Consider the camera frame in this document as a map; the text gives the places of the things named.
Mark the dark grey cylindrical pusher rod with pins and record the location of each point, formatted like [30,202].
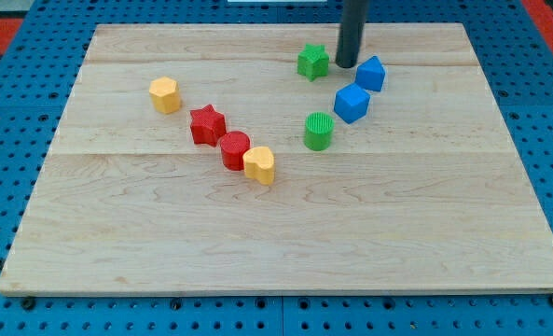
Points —
[352,22]

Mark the green star block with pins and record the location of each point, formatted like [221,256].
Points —
[313,62]

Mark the red star block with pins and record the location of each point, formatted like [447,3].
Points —
[207,125]

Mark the blue cube block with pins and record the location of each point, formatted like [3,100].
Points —
[351,103]

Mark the green cylinder block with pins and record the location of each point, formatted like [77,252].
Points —
[318,131]

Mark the yellow heart block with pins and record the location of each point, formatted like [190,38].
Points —
[259,164]

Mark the red cylinder block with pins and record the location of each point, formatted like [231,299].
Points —
[233,145]

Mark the light wooden board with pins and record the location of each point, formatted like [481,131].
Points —
[424,195]

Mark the yellow hexagon block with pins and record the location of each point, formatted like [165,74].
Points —
[165,95]

